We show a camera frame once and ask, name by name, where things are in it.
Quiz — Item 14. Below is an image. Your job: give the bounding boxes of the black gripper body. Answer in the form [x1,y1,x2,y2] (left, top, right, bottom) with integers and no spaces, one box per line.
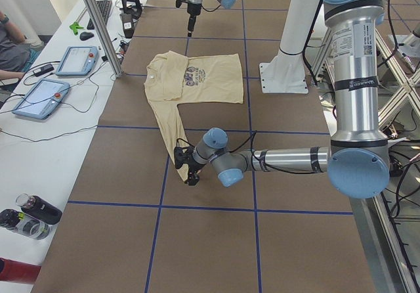
[187,2,201,16]
[188,161,204,173]

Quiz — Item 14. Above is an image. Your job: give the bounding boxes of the cream long-sleeve printed shirt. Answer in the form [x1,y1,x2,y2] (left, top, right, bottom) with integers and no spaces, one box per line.
[144,51,243,162]

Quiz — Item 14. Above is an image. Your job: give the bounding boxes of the black keyboard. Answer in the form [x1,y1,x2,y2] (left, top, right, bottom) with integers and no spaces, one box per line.
[96,0,112,25]

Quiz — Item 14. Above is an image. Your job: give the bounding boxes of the black computer mouse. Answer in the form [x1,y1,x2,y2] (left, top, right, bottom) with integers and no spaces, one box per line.
[79,32,95,41]

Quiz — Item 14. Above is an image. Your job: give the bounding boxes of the green plastic tool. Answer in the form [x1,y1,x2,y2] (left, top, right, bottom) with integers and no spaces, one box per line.
[69,21,84,35]

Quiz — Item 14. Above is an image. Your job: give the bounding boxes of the far blue teach pendant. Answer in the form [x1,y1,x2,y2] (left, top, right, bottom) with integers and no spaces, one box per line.
[55,46,98,76]

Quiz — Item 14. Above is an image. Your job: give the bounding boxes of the blue teach pendant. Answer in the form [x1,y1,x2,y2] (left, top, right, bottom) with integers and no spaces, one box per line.
[55,46,98,76]
[12,78,71,120]

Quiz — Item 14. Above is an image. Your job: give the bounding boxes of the black power adapter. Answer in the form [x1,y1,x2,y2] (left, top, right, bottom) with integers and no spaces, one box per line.
[33,63,54,77]

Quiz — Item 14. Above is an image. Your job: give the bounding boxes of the black water bottle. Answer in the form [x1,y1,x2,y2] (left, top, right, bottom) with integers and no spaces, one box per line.
[15,193,62,225]

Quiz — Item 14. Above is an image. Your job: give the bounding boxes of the near blue teach pendant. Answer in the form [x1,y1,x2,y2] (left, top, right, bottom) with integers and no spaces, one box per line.
[12,78,71,120]

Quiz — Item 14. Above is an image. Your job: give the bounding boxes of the seated person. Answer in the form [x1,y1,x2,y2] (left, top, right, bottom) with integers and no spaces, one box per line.
[1,12,32,80]

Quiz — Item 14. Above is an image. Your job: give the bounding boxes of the clear water bottle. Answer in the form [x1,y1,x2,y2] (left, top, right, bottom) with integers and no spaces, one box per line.
[1,209,50,240]

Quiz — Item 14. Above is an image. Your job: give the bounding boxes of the red bottle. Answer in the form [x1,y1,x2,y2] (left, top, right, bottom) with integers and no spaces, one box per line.
[1,258,41,284]

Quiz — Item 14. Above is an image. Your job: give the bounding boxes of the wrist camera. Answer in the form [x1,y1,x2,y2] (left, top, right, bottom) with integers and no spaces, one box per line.
[174,146,194,169]
[175,0,189,8]

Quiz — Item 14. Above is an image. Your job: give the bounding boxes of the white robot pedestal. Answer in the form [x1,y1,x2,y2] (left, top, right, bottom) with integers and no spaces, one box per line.
[259,0,320,94]

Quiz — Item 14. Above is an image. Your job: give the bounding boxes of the aluminium frame post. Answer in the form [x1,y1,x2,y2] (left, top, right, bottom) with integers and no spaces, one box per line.
[83,0,123,78]

